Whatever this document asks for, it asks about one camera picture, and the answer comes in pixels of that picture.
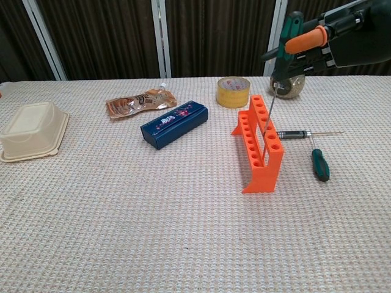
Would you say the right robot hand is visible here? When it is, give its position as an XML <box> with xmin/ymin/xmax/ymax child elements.
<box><xmin>261</xmin><ymin>0</ymin><xmax>391</xmax><ymax>77</ymax></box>

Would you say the long green black screwdriver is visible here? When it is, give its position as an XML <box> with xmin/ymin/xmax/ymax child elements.
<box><xmin>261</xmin><ymin>11</ymin><xmax>304</xmax><ymax>161</ymax></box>

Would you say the short green black screwdriver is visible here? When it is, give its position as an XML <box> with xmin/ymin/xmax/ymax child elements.
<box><xmin>310</xmin><ymin>133</ymin><xmax>331</xmax><ymax>183</ymax></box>

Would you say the black metal precision screwdriver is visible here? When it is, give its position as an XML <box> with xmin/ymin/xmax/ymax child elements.
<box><xmin>276</xmin><ymin>129</ymin><xmax>345</xmax><ymax>140</ymax></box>

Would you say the orange screwdriver holder block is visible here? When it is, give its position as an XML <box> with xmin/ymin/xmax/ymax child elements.
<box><xmin>231</xmin><ymin>95</ymin><xmax>285</xmax><ymax>195</ymax></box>

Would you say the dark pleated partition panel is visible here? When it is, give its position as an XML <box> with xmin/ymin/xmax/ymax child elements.
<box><xmin>280</xmin><ymin>0</ymin><xmax>391</xmax><ymax>76</ymax></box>
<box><xmin>166</xmin><ymin>0</ymin><xmax>277</xmax><ymax>78</ymax></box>
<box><xmin>0</xmin><ymin>0</ymin><xmax>56</xmax><ymax>82</ymax></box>
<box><xmin>36</xmin><ymin>0</ymin><xmax>161</xmax><ymax>81</ymax></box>

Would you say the glass jar black lid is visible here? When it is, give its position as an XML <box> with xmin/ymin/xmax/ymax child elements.
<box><xmin>268</xmin><ymin>74</ymin><xmax>306</xmax><ymax>99</ymax></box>

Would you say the yellow tape roll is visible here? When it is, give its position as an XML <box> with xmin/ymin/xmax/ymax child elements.
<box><xmin>216</xmin><ymin>77</ymin><xmax>251</xmax><ymax>108</ymax></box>

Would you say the blue printed pencil case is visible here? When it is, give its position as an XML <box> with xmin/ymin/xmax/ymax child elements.
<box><xmin>140</xmin><ymin>99</ymin><xmax>210</xmax><ymax>150</ymax></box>

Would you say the orange drink pouch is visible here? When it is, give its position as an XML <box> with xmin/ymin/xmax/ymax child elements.
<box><xmin>106</xmin><ymin>81</ymin><xmax>178</xmax><ymax>120</ymax></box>

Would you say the beige woven tablecloth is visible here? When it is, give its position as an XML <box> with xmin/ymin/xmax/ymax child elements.
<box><xmin>0</xmin><ymin>74</ymin><xmax>391</xmax><ymax>293</ymax></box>

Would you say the beige lidded food container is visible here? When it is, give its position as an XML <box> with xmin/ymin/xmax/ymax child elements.
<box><xmin>0</xmin><ymin>101</ymin><xmax>70</xmax><ymax>162</ymax></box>

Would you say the silver partition post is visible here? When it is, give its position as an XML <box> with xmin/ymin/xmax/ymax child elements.
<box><xmin>264</xmin><ymin>0</ymin><xmax>290</xmax><ymax>77</ymax></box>
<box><xmin>152</xmin><ymin>0</ymin><xmax>172</xmax><ymax>79</ymax></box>
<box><xmin>23</xmin><ymin>0</ymin><xmax>68</xmax><ymax>81</ymax></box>

